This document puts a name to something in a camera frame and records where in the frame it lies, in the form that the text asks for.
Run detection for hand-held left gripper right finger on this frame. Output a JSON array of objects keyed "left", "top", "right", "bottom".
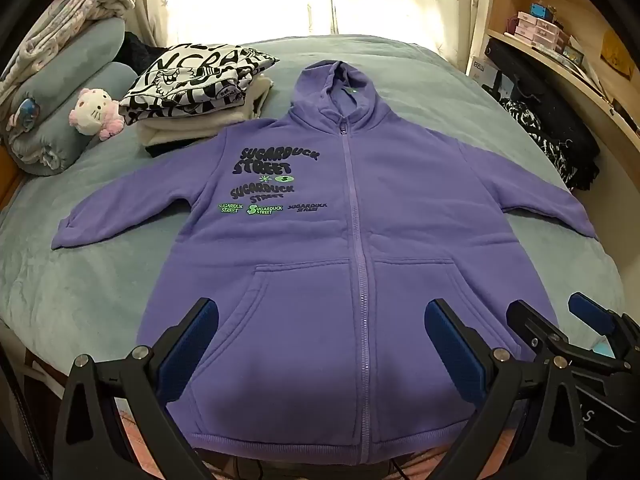
[{"left": 424, "top": 299, "right": 596, "bottom": 480}]

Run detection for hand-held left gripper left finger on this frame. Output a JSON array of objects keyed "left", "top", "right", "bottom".
[{"left": 52, "top": 298, "right": 219, "bottom": 480}]

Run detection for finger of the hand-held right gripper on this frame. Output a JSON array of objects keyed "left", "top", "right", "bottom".
[
  {"left": 568, "top": 292, "right": 640, "bottom": 358},
  {"left": 506, "top": 300, "right": 571, "bottom": 362}
]

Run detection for purple zip hoodie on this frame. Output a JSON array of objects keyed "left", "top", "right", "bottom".
[{"left": 51, "top": 59, "right": 599, "bottom": 467}]

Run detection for person's pink pants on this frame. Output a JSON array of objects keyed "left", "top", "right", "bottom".
[{"left": 112, "top": 395, "right": 201, "bottom": 480}]

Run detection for black knitted garment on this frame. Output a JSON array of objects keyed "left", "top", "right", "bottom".
[{"left": 484, "top": 39, "right": 601, "bottom": 192}]

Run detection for black white-patterned garment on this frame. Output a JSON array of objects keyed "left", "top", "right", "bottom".
[{"left": 500, "top": 97, "right": 583, "bottom": 191}]

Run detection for cream folded cloth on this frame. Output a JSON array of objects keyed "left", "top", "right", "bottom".
[{"left": 135, "top": 77, "right": 275, "bottom": 150}]

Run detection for orange wooden headboard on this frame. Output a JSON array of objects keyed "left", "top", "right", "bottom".
[{"left": 0, "top": 147, "right": 26, "bottom": 211}]

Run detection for grey-blue rolled quilt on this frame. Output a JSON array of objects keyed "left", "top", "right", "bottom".
[
  {"left": 4, "top": 61, "right": 140, "bottom": 177},
  {"left": 10, "top": 17, "right": 126, "bottom": 111}
]

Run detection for grey-blue fleece bed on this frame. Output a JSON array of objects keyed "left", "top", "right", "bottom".
[{"left": 0, "top": 35, "right": 628, "bottom": 411}]

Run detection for white and pink plush toy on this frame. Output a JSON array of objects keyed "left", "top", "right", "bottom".
[{"left": 69, "top": 87, "right": 126, "bottom": 142}]

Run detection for yellow card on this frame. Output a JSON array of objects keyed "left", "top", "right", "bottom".
[{"left": 600, "top": 30, "right": 637, "bottom": 79}]

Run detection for white cardboard box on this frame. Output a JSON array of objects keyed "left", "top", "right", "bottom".
[{"left": 467, "top": 42, "right": 516, "bottom": 101}]

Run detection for black and white printed cloth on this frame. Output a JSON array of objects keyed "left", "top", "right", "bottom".
[{"left": 119, "top": 42, "right": 280, "bottom": 126}]

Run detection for stack of pink boxes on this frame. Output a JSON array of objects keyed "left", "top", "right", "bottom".
[{"left": 514, "top": 10, "right": 571, "bottom": 53}]

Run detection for white patterned curtain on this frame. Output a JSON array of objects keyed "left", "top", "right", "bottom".
[{"left": 127, "top": 0, "right": 496, "bottom": 56}]

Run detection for white floral blanket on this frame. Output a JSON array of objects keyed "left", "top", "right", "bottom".
[{"left": 0, "top": 0, "right": 136, "bottom": 91}]

